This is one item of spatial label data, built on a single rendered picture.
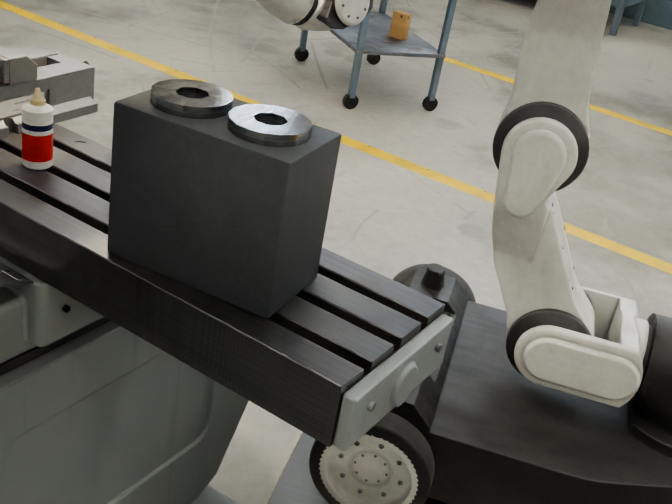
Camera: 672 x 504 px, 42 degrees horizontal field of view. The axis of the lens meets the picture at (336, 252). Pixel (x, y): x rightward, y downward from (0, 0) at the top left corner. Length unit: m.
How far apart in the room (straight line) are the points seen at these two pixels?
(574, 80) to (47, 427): 0.91
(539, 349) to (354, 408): 0.63
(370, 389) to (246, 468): 1.26
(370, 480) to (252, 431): 0.83
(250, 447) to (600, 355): 1.02
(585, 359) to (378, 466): 0.37
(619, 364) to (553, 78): 0.47
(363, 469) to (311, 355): 0.56
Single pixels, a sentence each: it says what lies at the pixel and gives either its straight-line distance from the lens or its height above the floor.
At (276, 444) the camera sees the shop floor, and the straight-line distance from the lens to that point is 2.23.
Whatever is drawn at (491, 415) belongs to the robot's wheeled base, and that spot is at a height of 0.57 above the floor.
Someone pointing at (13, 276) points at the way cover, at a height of 0.86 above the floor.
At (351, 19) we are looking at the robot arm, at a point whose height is 1.13.
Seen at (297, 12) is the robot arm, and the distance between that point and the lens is 1.38.
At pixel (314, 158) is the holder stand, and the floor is 1.10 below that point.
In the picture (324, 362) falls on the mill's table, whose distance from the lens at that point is 0.91.
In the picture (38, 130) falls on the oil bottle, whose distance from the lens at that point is 1.24.
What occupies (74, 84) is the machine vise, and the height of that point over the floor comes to 0.98.
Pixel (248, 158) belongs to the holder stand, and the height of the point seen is 1.10.
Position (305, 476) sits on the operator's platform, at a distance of 1.56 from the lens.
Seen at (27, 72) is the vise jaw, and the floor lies 1.01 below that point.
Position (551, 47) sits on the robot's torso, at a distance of 1.35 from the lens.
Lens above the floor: 1.45
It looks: 28 degrees down
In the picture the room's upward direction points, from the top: 10 degrees clockwise
